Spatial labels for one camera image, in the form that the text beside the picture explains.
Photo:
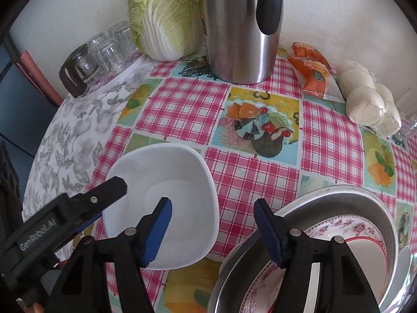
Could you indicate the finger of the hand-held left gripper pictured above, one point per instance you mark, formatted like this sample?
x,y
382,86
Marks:
x,y
88,223
97,197

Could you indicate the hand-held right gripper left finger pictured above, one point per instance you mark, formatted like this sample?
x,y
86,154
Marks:
x,y
158,234

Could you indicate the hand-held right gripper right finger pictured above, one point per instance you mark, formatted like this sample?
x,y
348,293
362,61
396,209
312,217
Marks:
x,y
272,238

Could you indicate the white square bowl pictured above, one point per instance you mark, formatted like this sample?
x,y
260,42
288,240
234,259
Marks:
x,y
182,182

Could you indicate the large metal basin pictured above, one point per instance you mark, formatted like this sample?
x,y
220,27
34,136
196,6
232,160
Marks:
x,y
325,199

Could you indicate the floral rimmed white plate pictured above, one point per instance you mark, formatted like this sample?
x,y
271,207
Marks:
x,y
352,226

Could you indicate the dark cabinet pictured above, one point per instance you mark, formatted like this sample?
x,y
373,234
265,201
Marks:
x,y
19,120

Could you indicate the white tray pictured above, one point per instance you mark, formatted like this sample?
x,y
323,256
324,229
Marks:
x,y
133,67

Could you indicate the pink board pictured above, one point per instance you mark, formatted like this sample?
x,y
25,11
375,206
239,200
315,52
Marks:
x,y
35,75

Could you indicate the clear drinking glass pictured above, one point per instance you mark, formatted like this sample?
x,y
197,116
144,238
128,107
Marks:
x,y
125,37
97,40
109,57

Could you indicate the bag of steamed buns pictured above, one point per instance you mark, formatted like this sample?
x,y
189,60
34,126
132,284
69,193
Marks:
x,y
392,117
361,104

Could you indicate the orange snack packet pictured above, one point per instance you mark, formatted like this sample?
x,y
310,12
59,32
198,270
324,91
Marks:
x,y
306,50
312,75

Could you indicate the clear glass mug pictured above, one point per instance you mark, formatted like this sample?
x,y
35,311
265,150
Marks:
x,y
409,111

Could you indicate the napa cabbage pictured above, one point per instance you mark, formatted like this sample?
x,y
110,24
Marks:
x,y
163,16

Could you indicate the steel thermos jug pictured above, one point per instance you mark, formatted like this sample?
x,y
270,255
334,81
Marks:
x,y
234,39

